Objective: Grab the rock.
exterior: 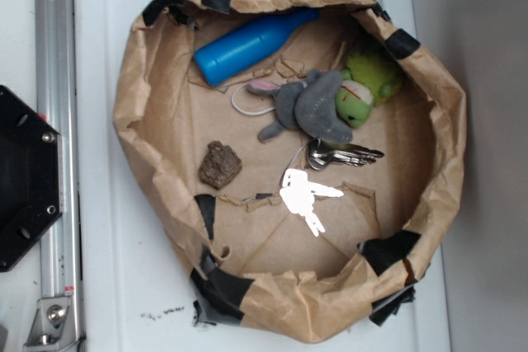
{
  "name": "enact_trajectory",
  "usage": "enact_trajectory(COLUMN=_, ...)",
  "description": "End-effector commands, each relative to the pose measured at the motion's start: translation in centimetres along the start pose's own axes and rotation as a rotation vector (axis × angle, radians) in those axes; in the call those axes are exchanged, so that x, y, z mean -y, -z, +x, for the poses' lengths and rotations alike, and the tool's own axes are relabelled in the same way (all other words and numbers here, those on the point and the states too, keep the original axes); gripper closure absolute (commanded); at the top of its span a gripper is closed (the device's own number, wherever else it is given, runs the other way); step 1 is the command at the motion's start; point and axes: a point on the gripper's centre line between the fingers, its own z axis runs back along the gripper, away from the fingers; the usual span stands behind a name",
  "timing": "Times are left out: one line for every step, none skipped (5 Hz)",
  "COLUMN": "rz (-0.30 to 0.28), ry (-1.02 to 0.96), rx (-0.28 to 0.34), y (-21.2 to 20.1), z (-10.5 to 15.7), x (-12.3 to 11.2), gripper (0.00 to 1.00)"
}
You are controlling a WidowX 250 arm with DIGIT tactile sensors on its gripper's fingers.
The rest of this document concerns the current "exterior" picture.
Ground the bright silver key bunch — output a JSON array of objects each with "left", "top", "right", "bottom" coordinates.
[{"left": 279, "top": 168, "right": 344, "bottom": 237}]

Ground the metal corner bracket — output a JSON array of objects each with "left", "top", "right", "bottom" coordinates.
[{"left": 23, "top": 296, "right": 78, "bottom": 351}]

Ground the green plush turtle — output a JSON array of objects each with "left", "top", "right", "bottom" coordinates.
[{"left": 335, "top": 48, "right": 404, "bottom": 128}]

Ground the brown rock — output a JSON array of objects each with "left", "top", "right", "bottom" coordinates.
[{"left": 198, "top": 141, "right": 243, "bottom": 190}]

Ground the aluminium extrusion rail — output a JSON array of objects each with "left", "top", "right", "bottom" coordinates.
[{"left": 35, "top": 0, "right": 86, "bottom": 351}]

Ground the blue plastic bottle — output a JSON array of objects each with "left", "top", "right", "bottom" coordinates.
[{"left": 194, "top": 7, "right": 319, "bottom": 87}]

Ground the white cord loop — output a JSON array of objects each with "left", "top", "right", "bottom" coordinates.
[{"left": 230, "top": 82, "right": 276, "bottom": 117}]

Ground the brown paper bag bin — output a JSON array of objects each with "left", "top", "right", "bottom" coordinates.
[{"left": 113, "top": 0, "right": 466, "bottom": 344}]

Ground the dark silver key bunch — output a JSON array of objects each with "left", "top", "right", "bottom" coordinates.
[{"left": 306, "top": 138, "right": 384, "bottom": 171}]

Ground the grey plush bunny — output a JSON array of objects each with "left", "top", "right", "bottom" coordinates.
[{"left": 246, "top": 69, "right": 323, "bottom": 143}]

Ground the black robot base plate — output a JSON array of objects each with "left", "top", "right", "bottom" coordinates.
[{"left": 1, "top": 86, "right": 62, "bottom": 273}]

